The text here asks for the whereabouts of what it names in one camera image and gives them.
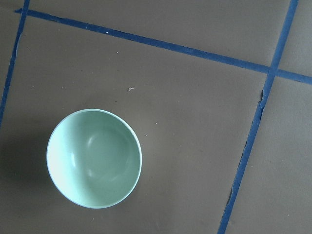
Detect green bowl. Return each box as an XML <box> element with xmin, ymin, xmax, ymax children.
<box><xmin>46</xmin><ymin>109</ymin><xmax>142</xmax><ymax>209</ymax></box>

